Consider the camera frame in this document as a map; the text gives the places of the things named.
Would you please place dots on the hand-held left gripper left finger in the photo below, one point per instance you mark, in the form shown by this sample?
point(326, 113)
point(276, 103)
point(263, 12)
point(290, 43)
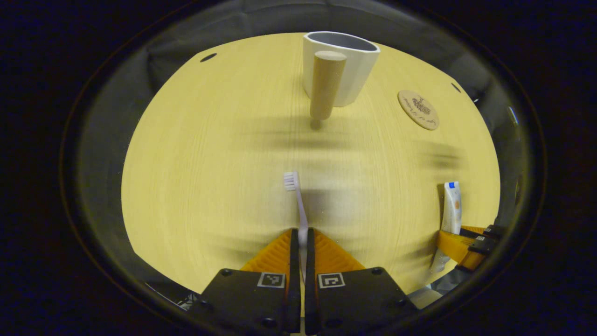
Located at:
point(294, 280)

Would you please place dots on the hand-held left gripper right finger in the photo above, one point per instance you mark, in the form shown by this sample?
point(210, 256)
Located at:
point(310, 289)

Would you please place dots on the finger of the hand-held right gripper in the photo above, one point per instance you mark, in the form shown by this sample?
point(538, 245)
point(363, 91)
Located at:
point(459, 247)
point(489, 235)

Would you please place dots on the white toothpaste tube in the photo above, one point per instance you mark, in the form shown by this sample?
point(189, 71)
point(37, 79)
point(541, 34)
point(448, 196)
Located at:
point(451, 210)

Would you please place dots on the white toothbrush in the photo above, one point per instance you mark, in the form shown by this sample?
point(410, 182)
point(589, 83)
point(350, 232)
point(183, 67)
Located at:
point(301, 210)

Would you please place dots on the round wooden coaster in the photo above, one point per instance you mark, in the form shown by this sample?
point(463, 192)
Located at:
point(418, 109)

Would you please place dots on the light wooden desktop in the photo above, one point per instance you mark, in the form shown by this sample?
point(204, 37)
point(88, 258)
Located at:
point(210, 163)

